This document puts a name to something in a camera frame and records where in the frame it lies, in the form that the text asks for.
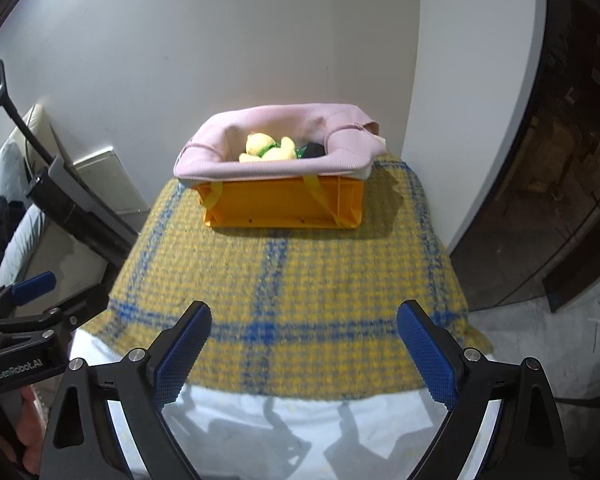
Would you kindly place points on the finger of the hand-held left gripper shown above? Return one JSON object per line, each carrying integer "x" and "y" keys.
{"x": 32, "y": 285}
{"x": 75, "y": 310}

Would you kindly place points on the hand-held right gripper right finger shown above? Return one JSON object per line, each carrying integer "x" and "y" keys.
{"x": 425, "y": 355}

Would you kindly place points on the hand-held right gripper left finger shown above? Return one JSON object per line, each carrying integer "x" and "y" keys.
{"x": 182, "y": 355}

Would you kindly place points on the pink fabric basket liner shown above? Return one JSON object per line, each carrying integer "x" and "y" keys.
{"x": 240, "y": 165}

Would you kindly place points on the yellow plush duck orange beak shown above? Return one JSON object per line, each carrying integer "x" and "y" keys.
{"x": 257, "y": 146}

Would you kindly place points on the black green ball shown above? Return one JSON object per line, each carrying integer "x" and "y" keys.
{"x": 314, "y": 150}

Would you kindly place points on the person's left hand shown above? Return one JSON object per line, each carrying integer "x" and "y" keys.
{"x": 27, "y": 420}

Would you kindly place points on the cream sofa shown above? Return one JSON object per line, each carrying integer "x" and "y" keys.
{"x": 25, "y": 170}

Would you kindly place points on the yellow blue plaid blanket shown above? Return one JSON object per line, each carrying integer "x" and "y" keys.
{"x": 290, "y": 300}

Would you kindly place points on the white sheet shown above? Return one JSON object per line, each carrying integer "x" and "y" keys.
{"x": 280, "y": 435}

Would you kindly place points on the dark wooden cabinet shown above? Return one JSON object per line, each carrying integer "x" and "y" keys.
{"x": 555, "y": 185}

